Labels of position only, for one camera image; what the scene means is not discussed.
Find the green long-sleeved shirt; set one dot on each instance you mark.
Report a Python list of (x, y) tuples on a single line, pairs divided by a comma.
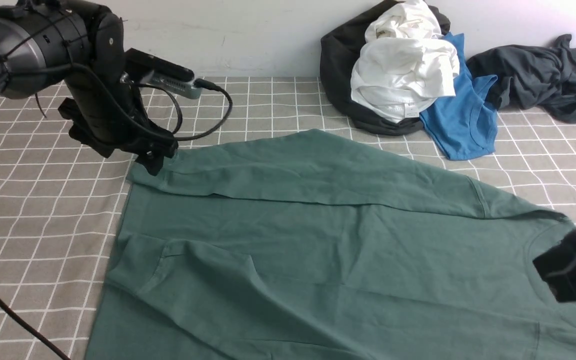
[(316, 247)]

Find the black crumpled garment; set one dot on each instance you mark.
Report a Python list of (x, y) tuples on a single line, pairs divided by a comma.
[(340, 49)]

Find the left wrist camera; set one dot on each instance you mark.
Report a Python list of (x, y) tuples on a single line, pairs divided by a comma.
[(143, 68)]

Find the grey checkered tablecloth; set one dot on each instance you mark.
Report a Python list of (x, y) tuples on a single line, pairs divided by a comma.
[(60, 201)]

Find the dark grey crumpled shirt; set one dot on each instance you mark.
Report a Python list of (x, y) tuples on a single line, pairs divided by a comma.
[(531, 76)]

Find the white crumpled shirt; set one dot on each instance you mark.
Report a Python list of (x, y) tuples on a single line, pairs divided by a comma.
[(405, 64)]

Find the blue tank top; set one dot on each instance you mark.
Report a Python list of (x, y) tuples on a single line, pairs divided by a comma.
[(463, 126)]

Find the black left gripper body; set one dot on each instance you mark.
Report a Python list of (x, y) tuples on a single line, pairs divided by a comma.
[(106, 107)]

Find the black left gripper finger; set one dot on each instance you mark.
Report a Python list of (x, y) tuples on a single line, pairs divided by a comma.
[(151, 161)]

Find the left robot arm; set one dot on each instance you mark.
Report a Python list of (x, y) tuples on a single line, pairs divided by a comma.
[(81, 43)]

